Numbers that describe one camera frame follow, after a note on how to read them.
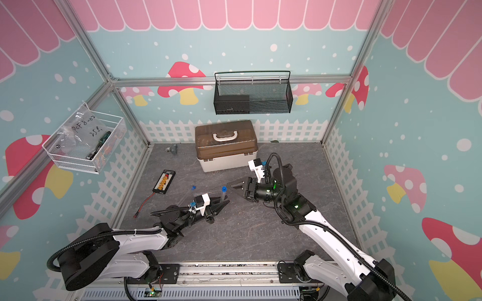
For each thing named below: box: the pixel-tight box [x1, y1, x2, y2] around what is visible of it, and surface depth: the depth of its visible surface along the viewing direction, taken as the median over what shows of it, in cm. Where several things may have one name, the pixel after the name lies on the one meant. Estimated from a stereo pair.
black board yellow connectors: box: [152, 169, 177, 195], surface depth 102 cm
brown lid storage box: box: [194, 121, 259, 173], surface depth 98 cm
